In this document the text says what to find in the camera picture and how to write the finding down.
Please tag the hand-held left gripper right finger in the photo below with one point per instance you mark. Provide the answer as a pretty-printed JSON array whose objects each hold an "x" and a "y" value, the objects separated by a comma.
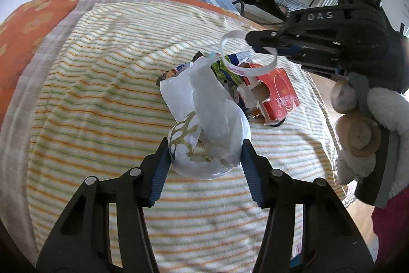
[{"x": 252, "y": 177}]

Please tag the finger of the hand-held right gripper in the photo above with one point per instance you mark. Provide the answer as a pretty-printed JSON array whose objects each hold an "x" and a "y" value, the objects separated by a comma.
[
  {"x": 306, "y": 60},
  {"x": 265, "y": 38}
]

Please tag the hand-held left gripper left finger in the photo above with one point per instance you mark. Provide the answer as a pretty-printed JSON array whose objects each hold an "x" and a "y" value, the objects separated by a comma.
[{"x": 159, "y": 174}]

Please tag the white paper strip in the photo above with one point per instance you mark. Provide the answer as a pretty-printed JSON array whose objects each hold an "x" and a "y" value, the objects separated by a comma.
[{"x": 272, "y": 63}]

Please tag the white plastic bag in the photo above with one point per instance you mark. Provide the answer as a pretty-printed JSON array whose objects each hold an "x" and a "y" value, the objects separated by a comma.
[{"x": 211, "y": 106}]

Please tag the person's right forearm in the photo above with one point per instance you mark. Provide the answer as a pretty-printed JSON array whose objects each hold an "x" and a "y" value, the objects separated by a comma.
[{"x": 389, "y": 113}]

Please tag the blue white wrapper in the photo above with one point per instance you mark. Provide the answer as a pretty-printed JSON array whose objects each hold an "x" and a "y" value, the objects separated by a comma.
[{"x": 239, "y": 57}]

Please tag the red carton box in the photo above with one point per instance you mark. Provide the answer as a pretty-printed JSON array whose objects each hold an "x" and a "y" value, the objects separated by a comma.
[{"x": 281, "y": 90}]

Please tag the checked chair cushion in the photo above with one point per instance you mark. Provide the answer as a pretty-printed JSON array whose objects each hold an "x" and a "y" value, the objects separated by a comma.
[{"x": 287, "y": 2}]

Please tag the green snack wrapper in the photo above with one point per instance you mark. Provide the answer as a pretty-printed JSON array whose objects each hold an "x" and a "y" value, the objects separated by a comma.
[{"x": 223, "y": 71}]

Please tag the striped yellow towel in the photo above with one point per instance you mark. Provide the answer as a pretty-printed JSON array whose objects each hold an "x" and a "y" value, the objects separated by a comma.
[{"x": 111, "y": 94}]

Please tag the dark orange snack wrapper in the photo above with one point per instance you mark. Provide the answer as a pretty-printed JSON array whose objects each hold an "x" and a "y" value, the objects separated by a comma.
[{"x": 174, "y": 73}]

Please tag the person's pink clothing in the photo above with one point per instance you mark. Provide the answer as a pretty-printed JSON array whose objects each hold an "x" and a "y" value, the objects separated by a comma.
[{"x": 391, "y": 228}]

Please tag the white fringed cloth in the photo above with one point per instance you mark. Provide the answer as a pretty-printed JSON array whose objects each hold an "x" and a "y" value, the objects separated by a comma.
[{"x": 57, "y": 36}]

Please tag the orange floral bed mattress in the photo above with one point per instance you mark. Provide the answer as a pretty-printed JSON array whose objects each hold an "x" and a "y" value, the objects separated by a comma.
[{"x": 28, "y": 26}]

